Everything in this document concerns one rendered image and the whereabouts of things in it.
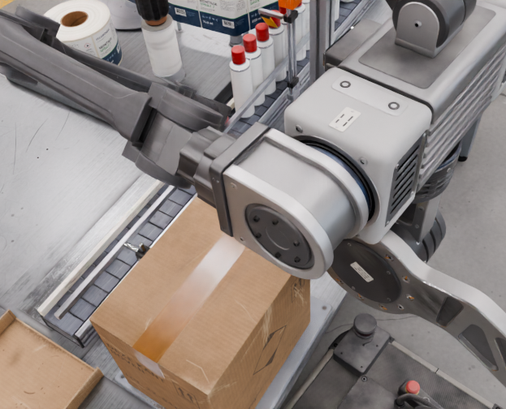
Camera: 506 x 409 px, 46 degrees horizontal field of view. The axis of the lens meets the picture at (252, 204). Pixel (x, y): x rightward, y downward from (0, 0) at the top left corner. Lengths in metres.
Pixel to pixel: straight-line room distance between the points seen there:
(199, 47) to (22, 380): 1.05
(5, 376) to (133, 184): 0.54
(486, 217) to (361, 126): 1.96
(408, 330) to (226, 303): 1.33
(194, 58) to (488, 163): 1.46
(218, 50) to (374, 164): 1.26
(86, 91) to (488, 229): 1.96
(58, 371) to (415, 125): 0.93
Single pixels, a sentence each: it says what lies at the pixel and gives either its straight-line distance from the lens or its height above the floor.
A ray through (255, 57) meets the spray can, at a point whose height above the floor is 1.04.
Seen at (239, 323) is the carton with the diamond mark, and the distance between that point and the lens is 0.94.
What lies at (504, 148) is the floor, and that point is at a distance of 2.83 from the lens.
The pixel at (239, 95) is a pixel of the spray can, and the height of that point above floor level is 0.96.
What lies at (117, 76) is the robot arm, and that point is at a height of 1.28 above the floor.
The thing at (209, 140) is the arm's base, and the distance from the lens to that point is 0.67.
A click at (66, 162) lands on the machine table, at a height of 0.83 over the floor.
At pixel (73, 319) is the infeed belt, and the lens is 1.30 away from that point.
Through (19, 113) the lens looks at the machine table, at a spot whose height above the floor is 0.83.
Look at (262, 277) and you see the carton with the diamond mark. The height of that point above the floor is 1.12.
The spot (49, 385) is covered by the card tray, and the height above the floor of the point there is 0.83.
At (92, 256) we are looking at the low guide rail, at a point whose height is 0.91.
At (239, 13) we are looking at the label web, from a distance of 1.76.
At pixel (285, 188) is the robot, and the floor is 1.50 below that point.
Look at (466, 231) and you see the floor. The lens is 2.49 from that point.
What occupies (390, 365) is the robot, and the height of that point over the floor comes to 0.24.
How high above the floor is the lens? 1.95
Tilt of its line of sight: 51 degrees down
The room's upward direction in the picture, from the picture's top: 7 degrees counter-clockwise
